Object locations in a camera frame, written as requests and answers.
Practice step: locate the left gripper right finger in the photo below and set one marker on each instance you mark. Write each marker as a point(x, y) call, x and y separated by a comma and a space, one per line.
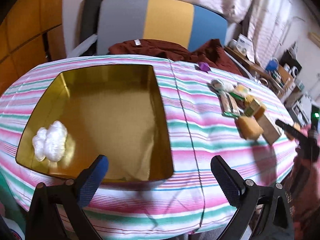
point(274, 221)

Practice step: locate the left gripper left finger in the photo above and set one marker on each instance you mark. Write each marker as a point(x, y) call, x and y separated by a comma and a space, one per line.
point(44, 220)

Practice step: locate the beige cardboard box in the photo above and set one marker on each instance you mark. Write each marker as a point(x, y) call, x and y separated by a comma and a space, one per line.
point(271, 132)

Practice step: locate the green rice cracker packet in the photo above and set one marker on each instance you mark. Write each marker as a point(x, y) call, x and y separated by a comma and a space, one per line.
point(229, 105)

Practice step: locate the small purple snack packet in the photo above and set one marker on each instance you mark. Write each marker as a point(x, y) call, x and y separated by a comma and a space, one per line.
point(203, 66)

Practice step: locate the person right hand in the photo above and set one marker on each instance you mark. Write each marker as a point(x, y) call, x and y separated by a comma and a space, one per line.
point(303, 186)

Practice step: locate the white crumpled plastic bag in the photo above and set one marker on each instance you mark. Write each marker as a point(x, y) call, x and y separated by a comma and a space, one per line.
point(50, 143)

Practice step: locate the wooden side table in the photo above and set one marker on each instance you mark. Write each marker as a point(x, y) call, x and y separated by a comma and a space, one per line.
point(257, 72)

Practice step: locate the white round fan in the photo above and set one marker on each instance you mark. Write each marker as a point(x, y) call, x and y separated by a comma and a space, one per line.
point(293, 71)

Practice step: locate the blue white kettle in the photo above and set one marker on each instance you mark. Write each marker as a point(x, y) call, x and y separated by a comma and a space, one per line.
point(272, 65)

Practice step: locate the gold metal tin box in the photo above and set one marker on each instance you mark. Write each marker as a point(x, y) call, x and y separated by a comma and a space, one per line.
point(113, 110)

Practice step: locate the striped pink green bedspread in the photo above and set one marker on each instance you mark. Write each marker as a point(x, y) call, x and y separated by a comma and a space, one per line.
point(191, 200)

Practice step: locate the white blue medicine box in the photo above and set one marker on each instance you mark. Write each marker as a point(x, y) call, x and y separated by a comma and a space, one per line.
point(245, 47)

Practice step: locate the maroon red garment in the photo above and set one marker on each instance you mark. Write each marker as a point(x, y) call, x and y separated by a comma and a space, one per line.
point(210, 52)

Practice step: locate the pink floral curtain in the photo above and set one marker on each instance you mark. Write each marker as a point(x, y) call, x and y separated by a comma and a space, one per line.
point(264, 21)

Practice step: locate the white plastic chair armrest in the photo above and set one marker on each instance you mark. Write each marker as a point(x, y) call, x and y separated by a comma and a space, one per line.
point(83, 46)

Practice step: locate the wooden wardrobe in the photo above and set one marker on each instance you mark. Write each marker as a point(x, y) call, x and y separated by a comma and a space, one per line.
point(31, 34)

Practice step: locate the grey yellow blue chair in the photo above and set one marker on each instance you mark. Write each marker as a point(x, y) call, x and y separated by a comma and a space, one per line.
point(175, 21)

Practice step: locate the black rolled mat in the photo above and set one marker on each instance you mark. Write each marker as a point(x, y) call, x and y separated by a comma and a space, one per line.
point(89, 19)

